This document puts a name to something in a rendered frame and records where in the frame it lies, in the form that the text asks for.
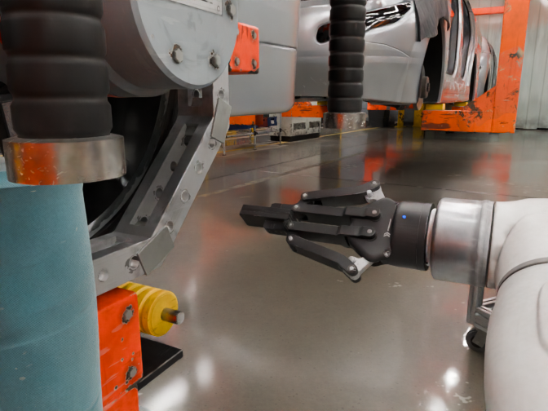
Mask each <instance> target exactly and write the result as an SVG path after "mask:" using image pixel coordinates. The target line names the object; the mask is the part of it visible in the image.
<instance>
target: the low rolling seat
mask: <svg viewBox="0 0 548 411"><path fill-rule="evenodd" d="M483 297H484V287H475V286H473V285H470V290H469V298H468V306H467V314H466V322H467V323H471V325H473V326H474V327H476V328H472V329H470V330H469V331H468V332H467V334H466V344H467V346H468V347H469V348H470V349H471V350H473V351H476V352H485V343H486V336H487V331H488V323H489V318H490V316H491V313H492V310H493V308H494V305H495V302H496V297H493V298H487V299H484V300H483Z"/></svg>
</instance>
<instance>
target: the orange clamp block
mask: <svg viewBox="0 0 548 411"><path fill-rule="evenodd" d="M258 73H259V29H258V28H257V27H254V26H252V25H248V24H243V23H240V22H238V28H237V36H236V43H235V47H234V50H233V53H232V57H231V59H230V60H229V63H228V75H245V74H258Z"/></svg>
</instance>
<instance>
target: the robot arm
mask: <svg viewBox="0 0 548 411"><path fill-rule="evenodd" d="M366 203H369V204H368V205H365V206H362V207H352V206H355V205H362V204H366ZM340 206H346V207H345V208H339V207H340ZM239 215H240V216H241V217H242V218H243V220H244V221H245V223H246V224H247V225H248V226H255V227H261V228H265V230H266V231H267V232H268V233H270V234H276V235H282V236H287V237H286V241H287V243H288V245H289V247H290V248H291V249H292V251H293V252H295V253H297V254H301V255H303V256H305V257H307V258H310V259H312V260H315V261H317V262H319V263H322V264H324V265H326V266H328V267H331V268H334V269H336V270H338V271H340V272H343V273H344V274H345V275H346V276H347V277H348V278H349V279H350V280H351V281H352V282H354V283H357V282H359V281H360V280H361V274H362V273H363V272H364V271H365V270H366V269H367V268H369V267H370V266H372V267H378V266H381V265H384V264H388V265H392V266H395V267H403V268H409V269H414V270H419V271H425V272H426V271H427V270H428V268H429V266H430V267H431V275H432V276H433V278H434V279H436V280H441V281H451V282H456V283H461V284H466V285H473V286H475V287H485V286H486V288H490V289H495V290H496V293H497V297H496V302H495V305H494V308H493V310H492V313H491V316H490V318H489V323H488V331H487V336H486V343H485V352H484V397H485V405H486V411H548V198H529V199H523V200H519V201H506V202H504V201H496V202H495V206H494V201H489V200H483V201H477V200H467V199H457V198H447V197H445V198H442V199H441V200H440V201H439V204H438V206H437V208H435V204H434V203H429V202H419V201H402V202H397V201H393V200H392V199H391V198H388V197H384V195H383V193H382V189H381V186H380V183H379V181H378V180H376V179H375V180H372V181H369V182H368V183H364V184H362V185H360V186H353V187H345V188H332V189H325V190H318V191H310V192H303V193H302V195H301V199H300V200H299V202H298V203H295V204H293V205H289V204H281V203H273V204H272V205H271V207H266V206H259V205H243V206H242V208H241V211H240V213H239ZM297 219H298V220H297ZM301 221H303V222H310V223H302V222H301ZM315 223H323V224H329V225H323V224H315ZM330 225H336V226H330ZM337 226H339V227H337ZM312 241H316V242H323V243H329V244H335V245H342V246H343V247H346V248H351V249H353V250H354V251H355V252H356V253H357V254H358V255H359V256H360V257H361V259H358V258H356V257H352V256H350V257H349V258H347V257H346V256H345V255H343V254H340V253H339V252H336V251H334V250H331V249H328V248H326V247H324V246H322V245H318V244H316V243H313V242H312ZM486 281H487V282H486Z"/></svg>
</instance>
